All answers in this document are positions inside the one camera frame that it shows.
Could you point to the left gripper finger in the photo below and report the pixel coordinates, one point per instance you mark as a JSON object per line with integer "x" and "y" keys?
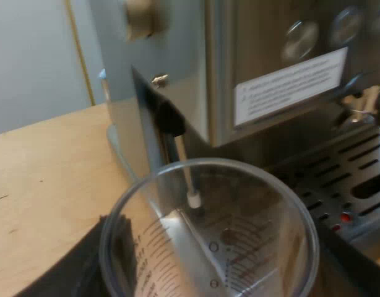
{"x": 78, "y": 266}

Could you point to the steel espresso machine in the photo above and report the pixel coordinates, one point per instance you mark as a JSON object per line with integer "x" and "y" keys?
{"x": 264, "y": 62}

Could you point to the clear measuring glass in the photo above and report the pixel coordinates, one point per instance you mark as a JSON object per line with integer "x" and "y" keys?
{"x": 208, "y": 247}

